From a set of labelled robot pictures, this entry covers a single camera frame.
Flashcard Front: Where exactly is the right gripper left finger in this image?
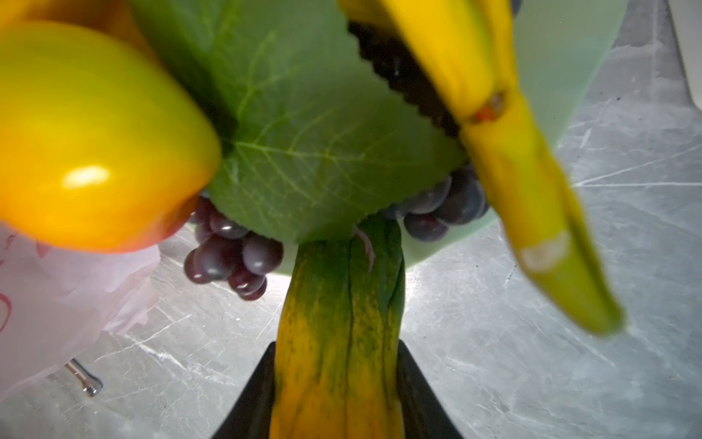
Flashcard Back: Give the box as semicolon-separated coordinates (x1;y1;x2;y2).
211;342;276;439

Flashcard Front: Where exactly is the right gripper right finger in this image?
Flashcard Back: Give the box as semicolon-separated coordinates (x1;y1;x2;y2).
397;340;464;439

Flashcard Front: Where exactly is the small orange green fruit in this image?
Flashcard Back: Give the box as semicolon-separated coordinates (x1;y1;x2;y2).
270;216;405;438

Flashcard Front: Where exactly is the pink plastic bag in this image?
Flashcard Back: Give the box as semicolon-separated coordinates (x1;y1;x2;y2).
1;226;160;397

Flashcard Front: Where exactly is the red yellow mango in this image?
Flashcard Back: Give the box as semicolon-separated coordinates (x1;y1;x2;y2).
1;1;222;254

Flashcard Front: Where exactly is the yellow banana bunch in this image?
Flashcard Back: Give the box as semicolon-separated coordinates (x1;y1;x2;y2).
339;1;624;336

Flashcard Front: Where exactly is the small metal wrench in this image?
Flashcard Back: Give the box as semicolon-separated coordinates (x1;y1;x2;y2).
65;359;103;398

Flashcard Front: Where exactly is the purple grape bunch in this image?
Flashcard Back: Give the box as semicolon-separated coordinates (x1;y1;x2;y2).
183;164;490;301

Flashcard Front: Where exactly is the green leaf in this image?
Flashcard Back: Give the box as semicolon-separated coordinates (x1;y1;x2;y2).
132;1;465;243

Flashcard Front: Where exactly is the light green fruit plate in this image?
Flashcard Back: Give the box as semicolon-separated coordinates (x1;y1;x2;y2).
273;0;629;275

